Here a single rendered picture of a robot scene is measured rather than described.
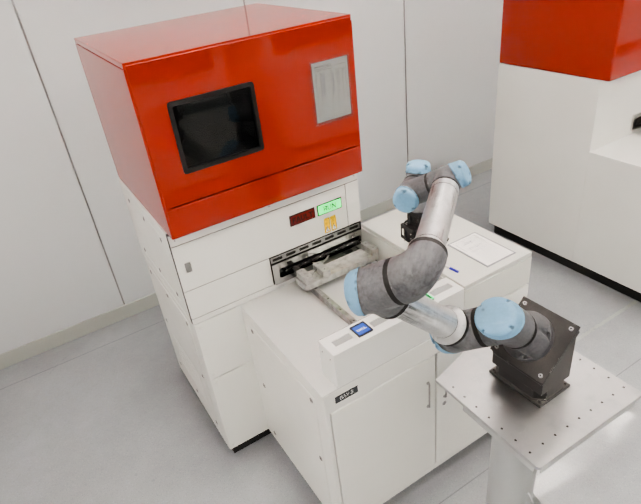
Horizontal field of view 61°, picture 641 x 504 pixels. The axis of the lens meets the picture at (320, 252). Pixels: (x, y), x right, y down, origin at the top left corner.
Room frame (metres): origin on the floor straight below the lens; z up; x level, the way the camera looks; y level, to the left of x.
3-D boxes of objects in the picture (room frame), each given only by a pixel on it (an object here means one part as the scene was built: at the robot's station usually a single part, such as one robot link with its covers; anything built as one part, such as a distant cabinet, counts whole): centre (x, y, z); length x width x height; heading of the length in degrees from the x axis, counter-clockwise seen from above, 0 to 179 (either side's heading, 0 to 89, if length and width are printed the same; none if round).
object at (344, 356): (1.43, -0.22, 0.89); 0.55 x 0.09 x 0.14; 118
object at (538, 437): (1.19, -0.60, 0.75); 0.45 x 0.44 x 0.13; 27
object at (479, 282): (1.88, -0.49, 0.89); 0.62 x 0.35 x 0.14; 28
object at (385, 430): (1.73, -0.23, 0.41); 0.97 x 0.64 x 0.82; 118
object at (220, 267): (1.89, 0.17, 1.02); 0.82 x 0.03 x 0.40; 118
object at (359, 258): (1.90, -0.07, 0.87); 0.36 x 0.08 x 0.03; 118
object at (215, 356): (2.19, 0.33, 0.41); 0.82 x 0.71 x 0.82; 118
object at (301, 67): (2.17, 0.32, 1.52); 0.81 x 0.75 x 0.59; 118
